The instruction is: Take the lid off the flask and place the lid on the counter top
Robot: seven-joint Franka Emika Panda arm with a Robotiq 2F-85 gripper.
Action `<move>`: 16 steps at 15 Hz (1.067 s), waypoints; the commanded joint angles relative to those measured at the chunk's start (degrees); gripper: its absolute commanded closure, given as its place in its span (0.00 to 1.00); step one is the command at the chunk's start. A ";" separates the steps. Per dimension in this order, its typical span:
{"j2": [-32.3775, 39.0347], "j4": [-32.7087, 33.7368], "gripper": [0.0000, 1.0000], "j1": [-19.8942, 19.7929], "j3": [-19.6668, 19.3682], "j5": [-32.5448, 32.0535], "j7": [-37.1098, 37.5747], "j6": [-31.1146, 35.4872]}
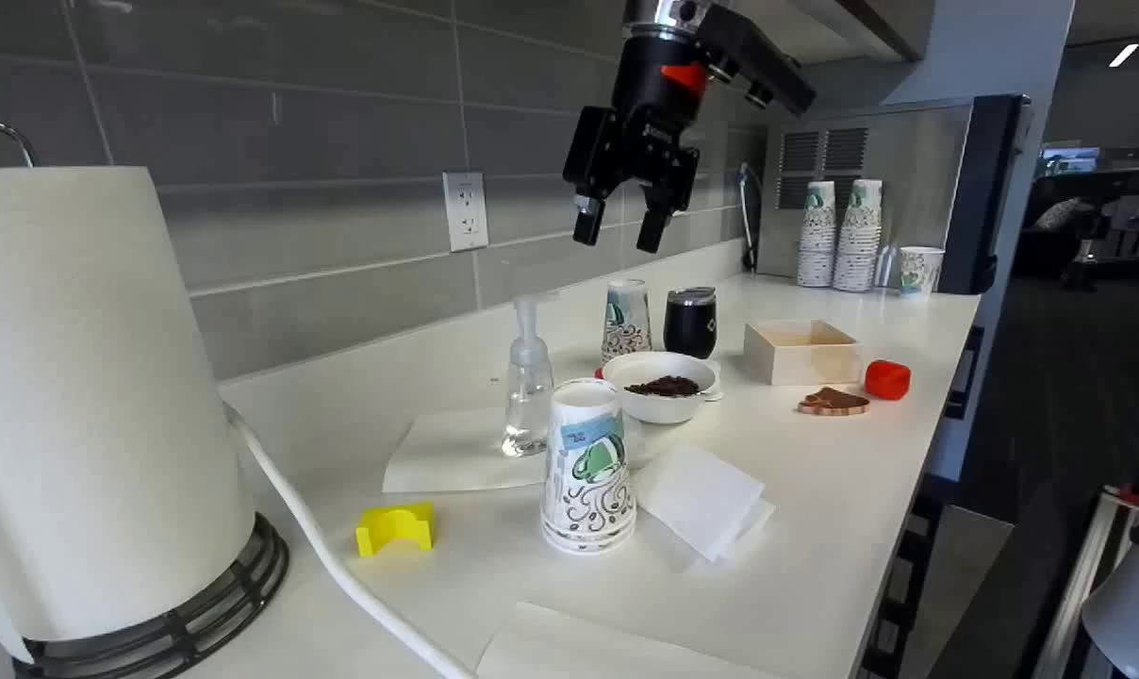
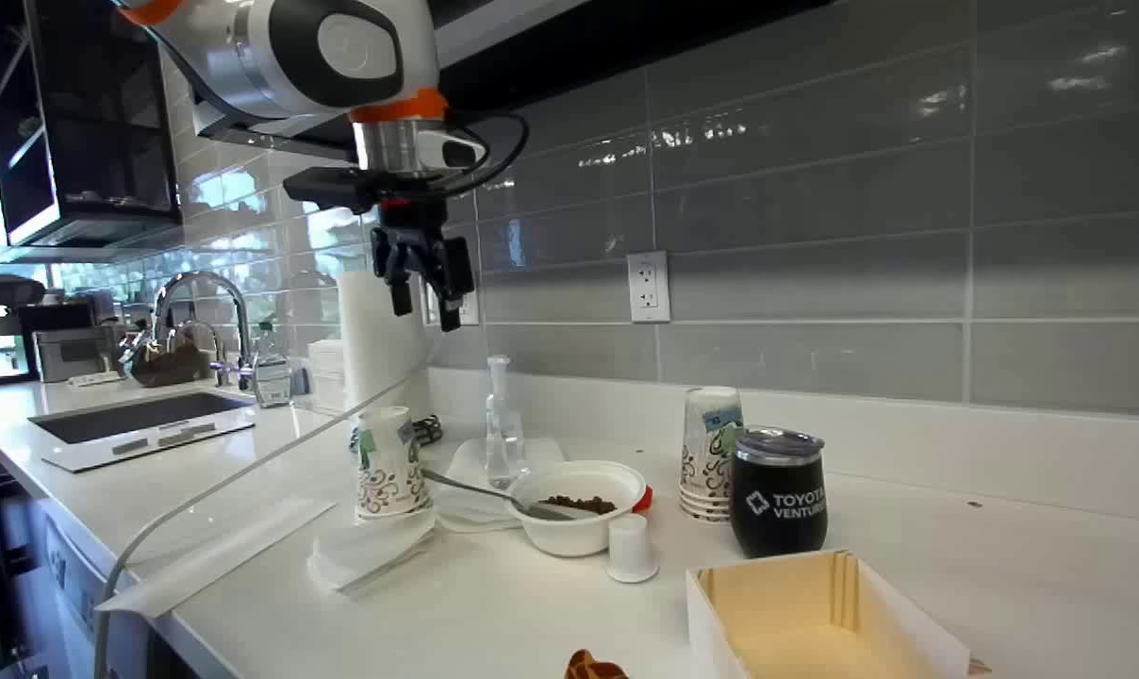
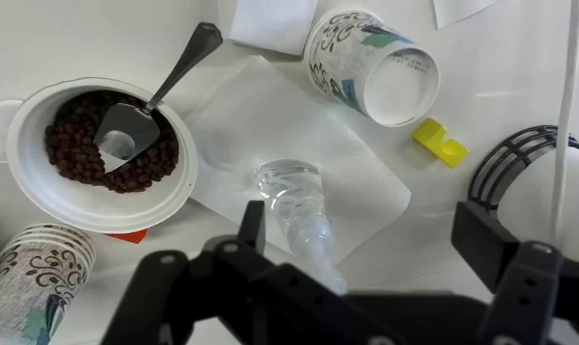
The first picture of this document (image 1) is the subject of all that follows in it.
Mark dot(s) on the large printed paper cup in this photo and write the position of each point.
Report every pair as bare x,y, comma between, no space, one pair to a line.
591,475

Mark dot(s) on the dark food in bowl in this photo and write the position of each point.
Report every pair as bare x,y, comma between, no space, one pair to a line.
664,387

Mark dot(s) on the light wooden box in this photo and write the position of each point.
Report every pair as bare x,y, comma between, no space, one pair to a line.
799,362

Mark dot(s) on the black hanging wall tool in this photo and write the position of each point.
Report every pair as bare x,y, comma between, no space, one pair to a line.
750,221

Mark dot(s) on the folded white napkin stack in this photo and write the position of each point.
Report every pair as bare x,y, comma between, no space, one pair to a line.
703,498

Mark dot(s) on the flat white napkin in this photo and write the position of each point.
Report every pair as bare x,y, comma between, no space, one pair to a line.
452,454

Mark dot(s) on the clear pump sanitizer bottle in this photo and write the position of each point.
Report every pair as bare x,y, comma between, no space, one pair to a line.
525,389

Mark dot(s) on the grey chair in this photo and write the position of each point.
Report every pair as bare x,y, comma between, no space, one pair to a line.
1136,617

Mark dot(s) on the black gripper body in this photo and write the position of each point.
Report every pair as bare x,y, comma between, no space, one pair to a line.
659,86

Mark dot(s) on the white bowl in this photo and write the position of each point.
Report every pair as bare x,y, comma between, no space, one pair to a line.
659,408

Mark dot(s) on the black flask tumbler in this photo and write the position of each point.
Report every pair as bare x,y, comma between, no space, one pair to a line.
693,329

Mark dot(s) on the red plastic cap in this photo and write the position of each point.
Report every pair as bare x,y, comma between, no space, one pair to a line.
889,377

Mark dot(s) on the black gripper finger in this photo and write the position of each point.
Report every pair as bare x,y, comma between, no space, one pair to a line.
671,183
593,157

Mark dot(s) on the white paper towel roll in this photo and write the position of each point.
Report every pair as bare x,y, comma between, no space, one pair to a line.
92,400
218,603

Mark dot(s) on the yellow plastic block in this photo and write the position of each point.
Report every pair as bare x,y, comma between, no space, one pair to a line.
395,530

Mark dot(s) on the metal stand leg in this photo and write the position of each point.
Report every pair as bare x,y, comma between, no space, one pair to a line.
1083,578

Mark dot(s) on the white wall outlet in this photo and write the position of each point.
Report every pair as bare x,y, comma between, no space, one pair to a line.
466,210

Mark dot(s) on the stack of printed cups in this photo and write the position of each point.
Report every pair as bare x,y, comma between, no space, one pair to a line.
816,237
858,237

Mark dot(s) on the brown food piece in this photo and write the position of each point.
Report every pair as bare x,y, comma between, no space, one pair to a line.
830,400

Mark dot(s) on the single printed paper cup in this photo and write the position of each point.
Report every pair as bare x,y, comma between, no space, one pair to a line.
922,270

